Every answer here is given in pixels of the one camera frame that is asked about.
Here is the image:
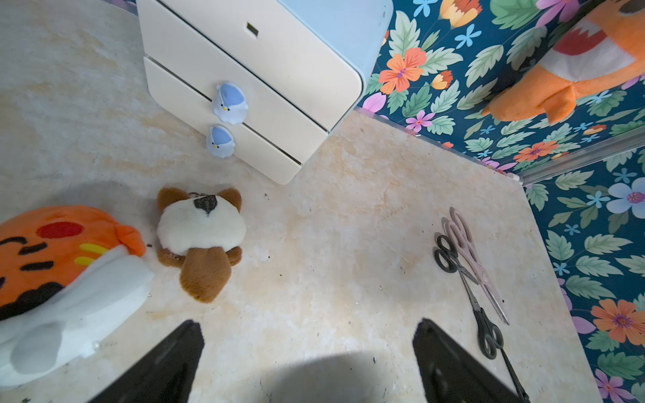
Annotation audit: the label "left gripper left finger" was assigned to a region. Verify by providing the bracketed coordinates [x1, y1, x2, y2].
[92, 320, 205, 403]

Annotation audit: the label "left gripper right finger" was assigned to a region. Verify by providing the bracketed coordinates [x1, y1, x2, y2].
[413, 318, 522, 403]

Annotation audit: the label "black scissors mid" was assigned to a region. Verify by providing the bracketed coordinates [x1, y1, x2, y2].
[458, 270, 530, 402]

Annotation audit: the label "pink handled scissors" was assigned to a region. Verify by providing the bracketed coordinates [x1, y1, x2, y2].
[443, 207, 510, 325]

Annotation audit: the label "black scissors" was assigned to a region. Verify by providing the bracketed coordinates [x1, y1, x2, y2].
[433, 234, 480, 285]

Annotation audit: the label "orange tiger plush toy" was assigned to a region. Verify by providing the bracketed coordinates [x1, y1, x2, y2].
[1, 206, 155, 388]

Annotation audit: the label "brown white bear plush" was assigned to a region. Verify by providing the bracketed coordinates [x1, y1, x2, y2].
[156, 187, 247, 303]

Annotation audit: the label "lower blue drawer knob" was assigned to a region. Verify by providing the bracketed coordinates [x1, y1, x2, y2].
[206, 125, 236, 159]

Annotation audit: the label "blue drawer knob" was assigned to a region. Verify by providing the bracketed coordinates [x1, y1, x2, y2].
[212, 82, 249, 125]
[206, 125, 236, 159]

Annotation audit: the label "upper blue drawer knob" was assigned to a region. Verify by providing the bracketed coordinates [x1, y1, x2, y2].
[212, 82, 249, 125]

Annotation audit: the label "light blue drawer cabinet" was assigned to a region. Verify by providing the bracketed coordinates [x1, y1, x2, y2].
[137, 1, 394, 185]

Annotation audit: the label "orange hanging plush toy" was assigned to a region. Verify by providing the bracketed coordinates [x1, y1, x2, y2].
[482, 0, 644, 124]

